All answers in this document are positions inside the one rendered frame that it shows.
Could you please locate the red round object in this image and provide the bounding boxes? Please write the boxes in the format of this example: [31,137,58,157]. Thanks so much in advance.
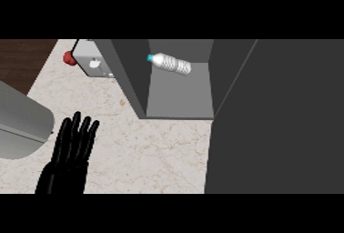
[62,50,78,66]

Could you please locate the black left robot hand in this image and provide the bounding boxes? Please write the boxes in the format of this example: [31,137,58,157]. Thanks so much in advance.
[34,111,100,195]

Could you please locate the silver box appliance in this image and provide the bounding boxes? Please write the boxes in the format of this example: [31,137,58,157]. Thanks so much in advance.
[71,39,117,79]

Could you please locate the grey cabinet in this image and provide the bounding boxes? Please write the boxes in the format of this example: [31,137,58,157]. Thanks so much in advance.
[91,39,260,121]

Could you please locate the dark grey cabinet door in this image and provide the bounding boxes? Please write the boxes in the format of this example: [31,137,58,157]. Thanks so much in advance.
[204,39,344,195]

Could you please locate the grey rounded appliance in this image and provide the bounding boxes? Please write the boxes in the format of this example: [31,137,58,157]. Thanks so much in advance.
[0,80,55,161]

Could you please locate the clear plastic water bottle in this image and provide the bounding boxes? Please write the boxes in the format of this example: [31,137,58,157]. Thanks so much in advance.
[146,52,193,76]

